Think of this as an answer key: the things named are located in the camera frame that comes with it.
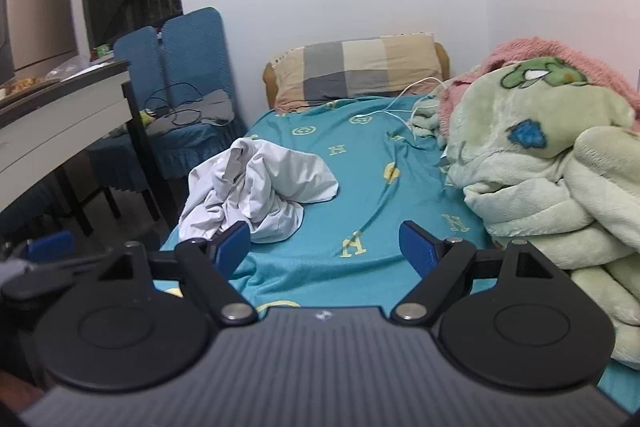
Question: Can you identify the white charging cable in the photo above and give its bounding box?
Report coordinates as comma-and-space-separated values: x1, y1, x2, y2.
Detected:
357, 76, 449, 143

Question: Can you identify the grey cloth on chair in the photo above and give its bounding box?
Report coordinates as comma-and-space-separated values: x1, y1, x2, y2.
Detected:
145, 90, 234, 136

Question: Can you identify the white t-shirt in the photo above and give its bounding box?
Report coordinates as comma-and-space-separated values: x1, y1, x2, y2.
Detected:
178, 138, 340, 244

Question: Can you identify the blue covered chair front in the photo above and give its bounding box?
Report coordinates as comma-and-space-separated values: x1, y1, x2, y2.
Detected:
87, 26, 164, 221

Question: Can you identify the blue covered chair rear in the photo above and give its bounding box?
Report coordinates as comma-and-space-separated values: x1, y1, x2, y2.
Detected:
152, 6, 247, 179

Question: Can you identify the white desk with dark top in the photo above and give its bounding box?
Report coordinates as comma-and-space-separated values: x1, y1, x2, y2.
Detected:
1, 61, 177, 225

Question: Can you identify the teal patterned bed sheet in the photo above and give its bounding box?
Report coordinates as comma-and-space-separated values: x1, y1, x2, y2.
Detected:
159, 93, 640, 400

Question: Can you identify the green fleece blanket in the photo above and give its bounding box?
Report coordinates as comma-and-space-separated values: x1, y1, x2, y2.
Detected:
409, 56, 639, 367

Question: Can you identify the blue covered chair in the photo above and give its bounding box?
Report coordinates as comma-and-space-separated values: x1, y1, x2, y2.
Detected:
87, 26, 164, 221
152, 6, 247, 179

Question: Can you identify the brown cardboard box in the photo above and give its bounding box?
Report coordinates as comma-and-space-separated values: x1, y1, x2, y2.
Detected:
6, 0, 78, 77

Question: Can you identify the pink fuzzy blanket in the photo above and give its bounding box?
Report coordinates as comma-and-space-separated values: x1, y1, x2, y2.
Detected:
438, 36, 640, 138

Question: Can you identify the black cable on chair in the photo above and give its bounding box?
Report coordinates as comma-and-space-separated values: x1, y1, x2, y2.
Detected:
142, 81, 206, 128

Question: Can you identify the checkered beige grey pillow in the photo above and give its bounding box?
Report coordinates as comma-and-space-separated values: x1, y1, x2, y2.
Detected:
262, 32, 450, 114

